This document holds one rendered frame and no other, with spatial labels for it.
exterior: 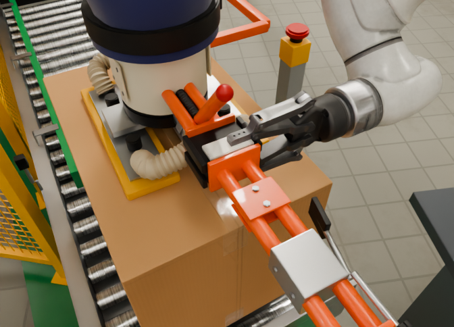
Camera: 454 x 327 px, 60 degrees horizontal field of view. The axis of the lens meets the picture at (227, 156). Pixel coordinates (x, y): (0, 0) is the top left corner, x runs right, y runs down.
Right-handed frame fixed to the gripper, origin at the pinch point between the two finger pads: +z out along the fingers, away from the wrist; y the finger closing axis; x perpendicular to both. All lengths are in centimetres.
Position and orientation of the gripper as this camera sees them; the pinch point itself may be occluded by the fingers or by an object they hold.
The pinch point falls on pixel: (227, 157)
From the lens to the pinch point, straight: 58.1
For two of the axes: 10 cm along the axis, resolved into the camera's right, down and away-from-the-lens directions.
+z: -8.8, 3.4, -3.3
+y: 0.0, 6.8, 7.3
